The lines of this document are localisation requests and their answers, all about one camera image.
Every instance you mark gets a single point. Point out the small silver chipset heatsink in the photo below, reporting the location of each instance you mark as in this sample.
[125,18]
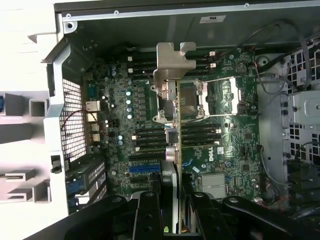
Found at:
[213,182]

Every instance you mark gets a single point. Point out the grey parts rack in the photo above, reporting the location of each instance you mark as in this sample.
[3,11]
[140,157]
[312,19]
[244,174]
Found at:
[37,107]

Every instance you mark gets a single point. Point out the green motherboard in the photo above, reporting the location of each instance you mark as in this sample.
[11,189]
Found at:
[235,160]

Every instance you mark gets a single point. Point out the open black PC case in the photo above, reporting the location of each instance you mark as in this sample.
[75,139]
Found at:
[150,27]

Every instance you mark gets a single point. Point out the long blue expansion slot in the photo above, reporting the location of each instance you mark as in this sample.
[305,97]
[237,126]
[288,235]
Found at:
[142,170]

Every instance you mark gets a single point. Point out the green RAM stick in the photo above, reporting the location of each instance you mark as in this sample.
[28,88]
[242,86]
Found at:
[200,143]

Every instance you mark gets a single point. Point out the short black expansion slot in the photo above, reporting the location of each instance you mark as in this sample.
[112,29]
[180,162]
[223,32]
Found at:
[138,180]

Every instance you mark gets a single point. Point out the CPU socket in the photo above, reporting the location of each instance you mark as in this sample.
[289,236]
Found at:
[190,98]

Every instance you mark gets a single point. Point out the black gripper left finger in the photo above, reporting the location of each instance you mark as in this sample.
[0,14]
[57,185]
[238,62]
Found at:
[148,220]

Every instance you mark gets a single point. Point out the metal disk bay cage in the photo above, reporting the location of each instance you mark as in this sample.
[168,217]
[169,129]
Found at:
[305,105]

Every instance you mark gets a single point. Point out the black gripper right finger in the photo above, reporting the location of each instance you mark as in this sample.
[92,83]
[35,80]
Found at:
[210,225]

